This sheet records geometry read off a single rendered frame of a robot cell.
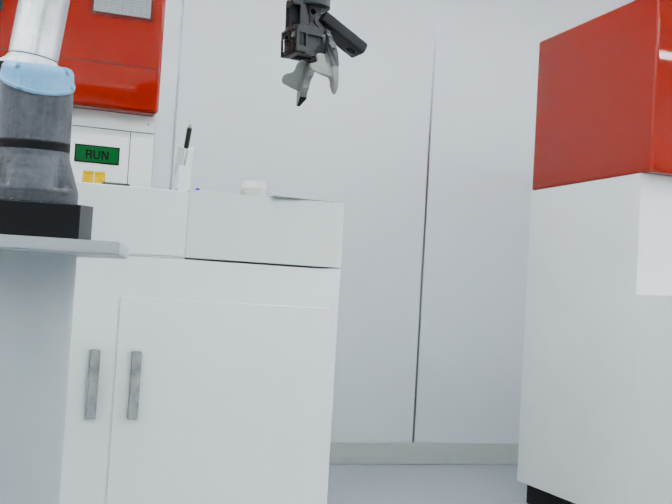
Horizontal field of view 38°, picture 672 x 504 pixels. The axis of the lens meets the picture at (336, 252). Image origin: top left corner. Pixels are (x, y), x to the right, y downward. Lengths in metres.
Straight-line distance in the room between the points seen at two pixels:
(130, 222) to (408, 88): 2.72
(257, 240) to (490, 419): 2.81
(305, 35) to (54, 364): 0.80
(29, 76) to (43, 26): 0.19
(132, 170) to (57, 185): 1.07
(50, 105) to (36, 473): 0.58
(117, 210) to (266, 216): 0.32
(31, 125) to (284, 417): 0.88
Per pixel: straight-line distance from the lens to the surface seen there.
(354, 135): 4.45
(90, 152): 2.68
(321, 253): 2.14
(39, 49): 1.79
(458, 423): 4.66
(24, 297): 1.58
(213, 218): 2.08
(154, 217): 2.05
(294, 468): 2.15
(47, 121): 1.62
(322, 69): 1.90
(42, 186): 1.60
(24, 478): 1.62
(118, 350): 2.04
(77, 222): 1.55
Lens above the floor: 0.76
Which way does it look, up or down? 3 degrees up
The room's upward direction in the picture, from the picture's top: 3 degrees clockwise
